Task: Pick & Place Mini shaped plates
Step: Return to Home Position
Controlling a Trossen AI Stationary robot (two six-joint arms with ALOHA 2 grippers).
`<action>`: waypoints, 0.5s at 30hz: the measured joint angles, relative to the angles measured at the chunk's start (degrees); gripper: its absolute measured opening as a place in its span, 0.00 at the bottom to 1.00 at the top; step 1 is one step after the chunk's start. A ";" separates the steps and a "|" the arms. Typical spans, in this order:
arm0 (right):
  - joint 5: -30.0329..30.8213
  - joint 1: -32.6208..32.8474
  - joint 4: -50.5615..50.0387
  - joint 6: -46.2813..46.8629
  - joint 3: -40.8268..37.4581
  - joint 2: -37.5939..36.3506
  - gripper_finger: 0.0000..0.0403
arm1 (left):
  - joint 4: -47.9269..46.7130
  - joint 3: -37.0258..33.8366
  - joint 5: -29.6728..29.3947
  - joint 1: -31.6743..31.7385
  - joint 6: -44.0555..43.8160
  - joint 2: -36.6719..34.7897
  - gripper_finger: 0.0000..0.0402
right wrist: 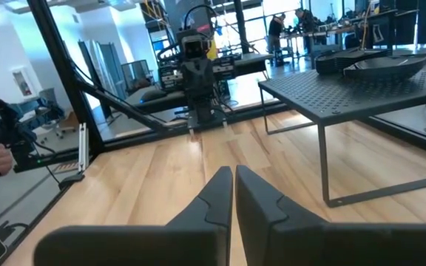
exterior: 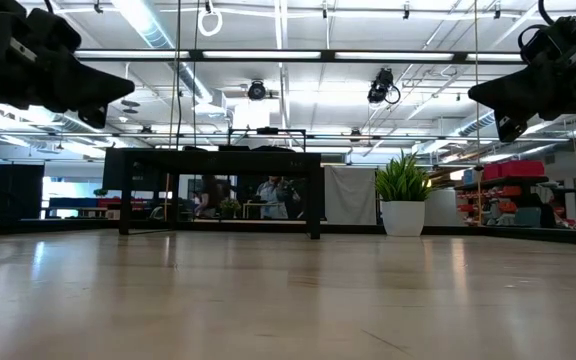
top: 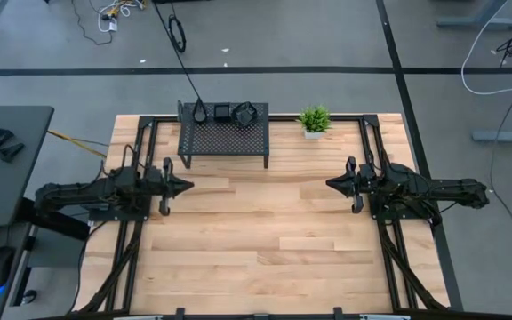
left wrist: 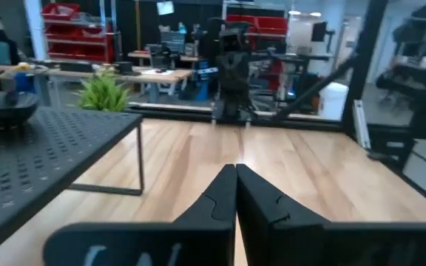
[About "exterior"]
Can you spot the black partition panel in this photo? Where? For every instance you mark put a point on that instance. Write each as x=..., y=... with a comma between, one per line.
x=13, y=190

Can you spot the black leaf-shaped mini plate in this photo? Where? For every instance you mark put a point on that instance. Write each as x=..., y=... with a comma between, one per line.
x=275, y=149

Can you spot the black teardrop mini plate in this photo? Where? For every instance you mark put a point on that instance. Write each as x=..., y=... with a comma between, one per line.
x=195, y=148

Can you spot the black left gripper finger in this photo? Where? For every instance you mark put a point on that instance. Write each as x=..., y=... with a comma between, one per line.
x=93, y=90

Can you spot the silver ceiling air duct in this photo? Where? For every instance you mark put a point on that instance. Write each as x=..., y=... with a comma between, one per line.
x=158, y=35
x=43, y=125
x=478, y=125

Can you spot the green plant in white pot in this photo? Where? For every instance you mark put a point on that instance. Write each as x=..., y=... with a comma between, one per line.
x=403, y=217

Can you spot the black overhead frame bar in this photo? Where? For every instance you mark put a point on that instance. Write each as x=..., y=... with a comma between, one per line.
x=328, y=55
x=248, y=136

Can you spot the black ceiling-mounted camera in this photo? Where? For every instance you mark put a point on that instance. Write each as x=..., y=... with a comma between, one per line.
x=256, y=91
x=379, y=90

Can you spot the white hanging curtain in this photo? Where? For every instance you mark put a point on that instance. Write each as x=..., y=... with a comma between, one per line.
x=350, y=195

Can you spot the person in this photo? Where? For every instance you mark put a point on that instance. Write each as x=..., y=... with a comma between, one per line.
x=210, y=195
x=273, y=200

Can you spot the bin rack with red bins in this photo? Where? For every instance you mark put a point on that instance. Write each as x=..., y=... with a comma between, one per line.
x=513, y=170

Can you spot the small background potted plant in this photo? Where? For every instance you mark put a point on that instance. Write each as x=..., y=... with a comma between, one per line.
x=230, y=204

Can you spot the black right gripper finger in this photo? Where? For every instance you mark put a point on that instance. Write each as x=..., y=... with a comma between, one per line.
x=508, y=97

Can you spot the black perforated metal shelf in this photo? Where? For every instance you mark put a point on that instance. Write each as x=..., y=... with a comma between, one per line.
x=218, y=162

